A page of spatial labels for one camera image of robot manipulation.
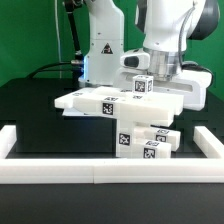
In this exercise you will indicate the white chair seat block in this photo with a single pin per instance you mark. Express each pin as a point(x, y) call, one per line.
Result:
point(125, 138)

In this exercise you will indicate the white tagged cube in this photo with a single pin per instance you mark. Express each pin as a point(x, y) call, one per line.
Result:
point(142, 84)

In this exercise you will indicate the white chair back frame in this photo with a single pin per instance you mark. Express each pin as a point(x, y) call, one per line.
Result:
point(154, 108)

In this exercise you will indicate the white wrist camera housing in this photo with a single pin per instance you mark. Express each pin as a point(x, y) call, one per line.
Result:
point(136, 59)

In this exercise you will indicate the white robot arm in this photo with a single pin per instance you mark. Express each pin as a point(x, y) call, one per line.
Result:
point(166, 26)

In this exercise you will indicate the white marker sheet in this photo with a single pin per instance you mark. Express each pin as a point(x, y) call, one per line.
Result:
point(72, 112)

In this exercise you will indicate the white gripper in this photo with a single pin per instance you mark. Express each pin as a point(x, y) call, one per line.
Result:
point(191, 84)

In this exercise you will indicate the white U-shaped border fence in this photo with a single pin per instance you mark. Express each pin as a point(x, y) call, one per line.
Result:
point(97, 171)

